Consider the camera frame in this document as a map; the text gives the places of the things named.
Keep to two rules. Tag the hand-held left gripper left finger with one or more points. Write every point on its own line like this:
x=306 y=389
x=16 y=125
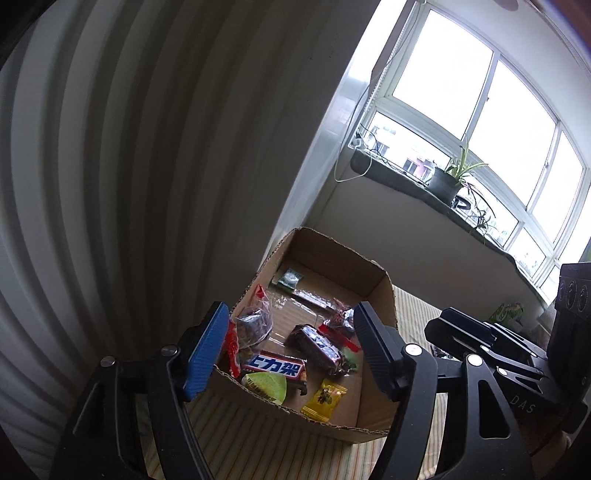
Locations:
x=205 y=353

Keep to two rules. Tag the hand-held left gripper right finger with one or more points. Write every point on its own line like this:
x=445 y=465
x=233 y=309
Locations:
x=376 y=350

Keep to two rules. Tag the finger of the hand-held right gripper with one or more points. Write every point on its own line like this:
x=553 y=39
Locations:
x=455 y=341
x=471 y=323

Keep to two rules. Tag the green clear candy wrapper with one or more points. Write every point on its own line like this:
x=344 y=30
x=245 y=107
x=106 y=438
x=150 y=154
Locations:
x=351 y=361

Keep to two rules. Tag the red candy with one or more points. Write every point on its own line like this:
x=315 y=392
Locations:
x=339 y=318

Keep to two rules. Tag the clear bag of snacks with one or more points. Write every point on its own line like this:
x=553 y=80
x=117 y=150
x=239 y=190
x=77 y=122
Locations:
x=254 y=323

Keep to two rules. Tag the dark cake packet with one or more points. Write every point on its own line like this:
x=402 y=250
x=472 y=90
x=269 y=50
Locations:
x=318 y=348

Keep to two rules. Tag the yellow candy packet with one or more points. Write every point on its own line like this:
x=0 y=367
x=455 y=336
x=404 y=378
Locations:
x=325 y=399

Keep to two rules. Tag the brown chocolate bar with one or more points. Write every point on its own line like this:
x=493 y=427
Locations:
x=274 y=367

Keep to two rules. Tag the green snack packet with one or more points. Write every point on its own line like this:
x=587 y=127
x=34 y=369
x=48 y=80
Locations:
x=268 y=387

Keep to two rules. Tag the brown cardboard box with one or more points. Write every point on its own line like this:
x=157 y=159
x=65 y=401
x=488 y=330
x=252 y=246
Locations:
x=323 y=263

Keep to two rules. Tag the teal mint candy packet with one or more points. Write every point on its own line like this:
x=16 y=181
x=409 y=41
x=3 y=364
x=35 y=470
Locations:
x=291 y=278

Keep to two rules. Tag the green printed bag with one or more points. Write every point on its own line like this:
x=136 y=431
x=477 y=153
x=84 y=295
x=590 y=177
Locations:
x=508 y=313

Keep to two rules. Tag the striped bed sheet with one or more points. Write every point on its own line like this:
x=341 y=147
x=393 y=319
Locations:
x=258 y=443

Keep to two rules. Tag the potted spider plant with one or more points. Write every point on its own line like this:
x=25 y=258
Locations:
x=445 y=184

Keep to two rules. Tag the white power strip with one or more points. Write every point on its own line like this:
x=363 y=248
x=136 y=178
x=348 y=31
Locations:
x=358 y=142

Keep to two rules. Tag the white ribbed panel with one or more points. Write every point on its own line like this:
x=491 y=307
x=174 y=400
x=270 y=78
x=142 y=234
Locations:
x=115 y=161

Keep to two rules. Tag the white cabinet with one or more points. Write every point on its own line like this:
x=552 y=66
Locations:
x=323 y=138

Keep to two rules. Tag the white framed window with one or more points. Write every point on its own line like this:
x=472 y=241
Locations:
x=461 y=69

